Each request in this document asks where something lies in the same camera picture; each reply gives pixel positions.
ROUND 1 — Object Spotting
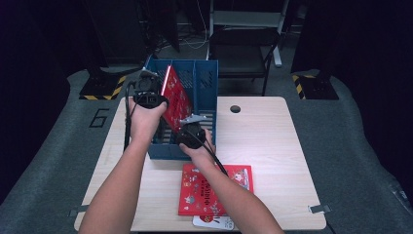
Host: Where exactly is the black equipment stand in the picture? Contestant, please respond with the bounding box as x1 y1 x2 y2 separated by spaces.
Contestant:
134 0 181 55

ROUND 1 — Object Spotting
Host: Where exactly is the person's right hand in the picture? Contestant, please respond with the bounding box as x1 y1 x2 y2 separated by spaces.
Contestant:
179 130 217 164

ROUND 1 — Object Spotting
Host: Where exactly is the white metal desk frame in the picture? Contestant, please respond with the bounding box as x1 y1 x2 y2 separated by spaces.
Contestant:
207 0 291 68

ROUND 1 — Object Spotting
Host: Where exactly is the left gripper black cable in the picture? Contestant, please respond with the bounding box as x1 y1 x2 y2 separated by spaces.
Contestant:
123 81 138 152

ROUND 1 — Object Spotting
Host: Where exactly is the person's left hand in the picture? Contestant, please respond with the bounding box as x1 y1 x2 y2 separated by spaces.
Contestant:
129 97 168 140

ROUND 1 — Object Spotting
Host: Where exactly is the grey tape strip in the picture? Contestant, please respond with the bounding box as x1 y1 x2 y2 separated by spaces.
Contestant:
307 204 333 215
67 204 94 217

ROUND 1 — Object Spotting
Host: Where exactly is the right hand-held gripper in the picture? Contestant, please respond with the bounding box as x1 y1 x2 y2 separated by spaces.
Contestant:
175 114 207 150

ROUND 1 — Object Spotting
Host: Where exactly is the grey floor carpet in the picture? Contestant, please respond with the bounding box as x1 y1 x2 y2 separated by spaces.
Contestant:
0 67 413 234

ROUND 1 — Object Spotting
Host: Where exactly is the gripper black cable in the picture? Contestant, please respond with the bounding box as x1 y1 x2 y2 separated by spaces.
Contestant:
191 130 229 176
123 81 138 152

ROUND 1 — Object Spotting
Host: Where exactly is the red picture book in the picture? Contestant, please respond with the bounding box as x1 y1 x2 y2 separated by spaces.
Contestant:
177 163 254 217
161 64 193 133

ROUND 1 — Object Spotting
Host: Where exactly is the black folding chair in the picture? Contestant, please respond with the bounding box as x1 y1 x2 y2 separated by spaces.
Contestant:
207 27 282 97

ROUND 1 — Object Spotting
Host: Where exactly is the black stand with striped base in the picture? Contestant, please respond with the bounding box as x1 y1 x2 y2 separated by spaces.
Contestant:
79 0 128 101
290 0 340 100

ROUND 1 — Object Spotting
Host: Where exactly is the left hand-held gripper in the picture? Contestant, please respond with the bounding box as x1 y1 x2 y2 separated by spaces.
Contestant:
131 66 169 110

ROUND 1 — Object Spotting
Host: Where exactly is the blue plastic file rack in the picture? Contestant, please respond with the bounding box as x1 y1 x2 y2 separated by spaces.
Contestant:
144 58 219 161

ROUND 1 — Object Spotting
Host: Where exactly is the white caterpillar picture book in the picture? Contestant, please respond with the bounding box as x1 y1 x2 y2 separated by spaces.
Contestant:
192 214 236 231

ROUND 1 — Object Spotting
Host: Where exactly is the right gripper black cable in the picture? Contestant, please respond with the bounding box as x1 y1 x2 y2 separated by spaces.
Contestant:
191 130 229 176

